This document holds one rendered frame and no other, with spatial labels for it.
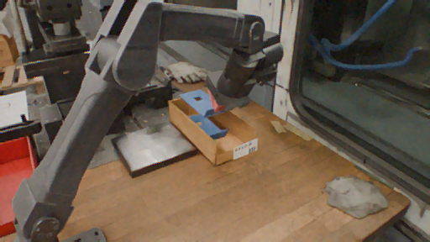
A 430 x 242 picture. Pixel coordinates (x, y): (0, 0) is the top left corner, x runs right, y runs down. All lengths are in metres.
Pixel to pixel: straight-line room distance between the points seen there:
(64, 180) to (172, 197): 0.26
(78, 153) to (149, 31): 0.20
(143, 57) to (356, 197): 0.50
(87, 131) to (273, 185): 0.42
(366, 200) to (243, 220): 0.26
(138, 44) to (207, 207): 0.36
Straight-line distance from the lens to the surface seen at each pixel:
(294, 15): 0.92
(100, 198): 0.72
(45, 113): 0.91
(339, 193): 0.71
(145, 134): 0.85
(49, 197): 0.50
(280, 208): 0.67
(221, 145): 0.82
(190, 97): 0.88
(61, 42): 0.79
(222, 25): 0.55
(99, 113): 0.47
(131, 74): 0.45
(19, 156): 0.91
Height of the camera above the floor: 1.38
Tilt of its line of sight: 31 degrees down
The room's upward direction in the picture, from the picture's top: straight up
